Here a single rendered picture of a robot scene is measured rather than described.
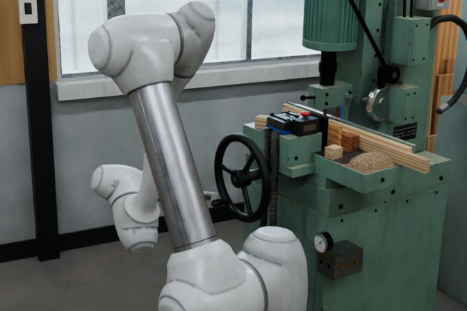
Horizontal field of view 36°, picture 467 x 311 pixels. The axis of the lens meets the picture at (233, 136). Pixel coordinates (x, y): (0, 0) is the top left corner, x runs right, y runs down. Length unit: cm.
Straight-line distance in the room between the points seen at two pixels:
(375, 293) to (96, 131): 161
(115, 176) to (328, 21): 81
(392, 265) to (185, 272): 115
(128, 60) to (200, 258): 46
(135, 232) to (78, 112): 155
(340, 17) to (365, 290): 92
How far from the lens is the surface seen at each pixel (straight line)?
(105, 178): 206
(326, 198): 223
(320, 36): 228
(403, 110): 238
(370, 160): 212
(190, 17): 169
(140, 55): 159
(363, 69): 240
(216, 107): 369
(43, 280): 341
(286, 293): 169
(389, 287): 260
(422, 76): 256
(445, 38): 424
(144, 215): 196
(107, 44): 159
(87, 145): 350
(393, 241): 252
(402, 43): 237
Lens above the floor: 161
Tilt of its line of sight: 17 degrees down
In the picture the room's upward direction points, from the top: 1 degrees clockwise
